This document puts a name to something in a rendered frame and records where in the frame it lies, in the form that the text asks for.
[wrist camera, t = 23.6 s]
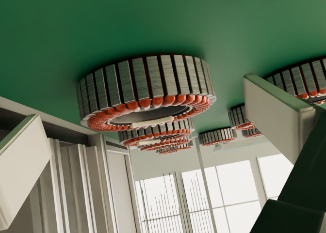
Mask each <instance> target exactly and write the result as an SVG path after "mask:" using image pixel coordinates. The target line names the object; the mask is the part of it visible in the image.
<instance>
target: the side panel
mask: <svg viewBox="0 0 326 233"><path fill-rule="evenodd" d="M87 137H88V144H89V147H91V146H96V147H97V152H98V161H99V168H100V175H101V182H102V189H103V196H104V202H105V209H106V216H107V223H108V230H109V233H144V231H143V225H142V219H141V213H140V207H139V201H138V195H137V189H136V183H135V177H134V171H133V165H132V159H131V154H130V147H126V146H124V145H122V144H120V143H119V140H116V139H113V138H110V137H108V136H105V135H103V134H100V133H97V134H94V135H87Z"/></svg>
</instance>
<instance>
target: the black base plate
mask: <svg viewBox="0 0 326 233"><path fill-rule="evenodd" d="M26 117H27V116H26V115H23V114H19V113H16V112H13V111H10V110H7V109H3V108H0V142H1V141H2V140H3V139H4V138H5V137H6V136H7V135H8V134H9V133H10V132H11V131H12V130H13V129H14V128H15V127H17V126H18V125H19V124H20V123H21V122H22V121H23V120H24V119H25V118H26ZM42 124H43V127H44V130H45V133H46V136H47V138H52V139H53V140H54V139H57V140H59V145H60V147H64V146H72V145H74V144H81V145H85V147H89V144H88V137H87V134H84V133H81V132H77V131H74V130H71V129H68V128H65V127H61V126H58V125H55V124H51V123H48V122H45V121H42Z"/></svg>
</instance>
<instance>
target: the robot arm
mask: <svg viewBox="0 0 326 233"><path fill-rule="evenodd" d="M243 86H244V103H245V114H246V118H247V119H248V120H249V121H250V122H251V123H252V124H253V125H254V126H255V127H256V128H257V129H258V130H259V131H260V132H261V133H262V134H263V135H264V136H265V137H266V138H267V139H268V140H269V141H270V142H271V143H272V144H273V145H274V146H275V147H276V148H277V149H278V150H279V151H280V152H281V153H282V154H283V155H284V156H285V157H286V158H287V159H288V160H289V161H290V162H291V163H292V164H293V168H292V170H291V172H290V174H289V176H288V178H287V180H286V182H285V184H284V186H283V188H282V190H281V192H280V194H279V196H278V198H277V200H274V199H268V200H267V201H266V203H265V205H264V207H263V208H262V210H261V212H260V214H259V216H258V218H257V219H256V221H255V223H254V225H253V227H252V229H251V231H250V232H249V233H326V109H324V108H322V107H320V106H317V105H316V104H315V103H312V102H311V101H309V100H307V99H303V98H299V97H294V96H293V95H291V94H289V93H287V92H286V91H284V90H282V89H280V88H279V87H277V86H275V85H273V84H271V83H270V82H268V81H266V80H264V79H262V78H261V77H259V76H257V75H255V74H253V73H250V74H244V76H243ZM51 156H52V151H51V148H50V145H49V142H48V139H47V136H46V133H45V130H44V127H43V124H42V121H41V118H40V115H38V114H37V113H36V114H31V115H28V116H27V117H26V118H25V119H24V120H23V121H22V122H21V123H20V124H19V125H18V126H17V127H15V128H14V129H13V130H12V131H11V132H10V133H9V134H8V135H7V136H6V137H5V138H4V139H3V140H2V141H1V142H0V231H1V230H6V229H8V228H9V226H10V224H11V223H12V221H13V219H14V218H15V216H16V214H17V213H18V211H19V209H20V208H21V206H22V204H23V203H24V201H25V200H26V198H27V196H28V194H29V193H30V191H31V189H32V187H33V186H34V184H35V182H36V181H37V179H38V177H39V176H40V174H41V172H42V171H43V169H44V167H45V166H46V164H47V163H48V161H49V159H50V158H51Z"/></svg>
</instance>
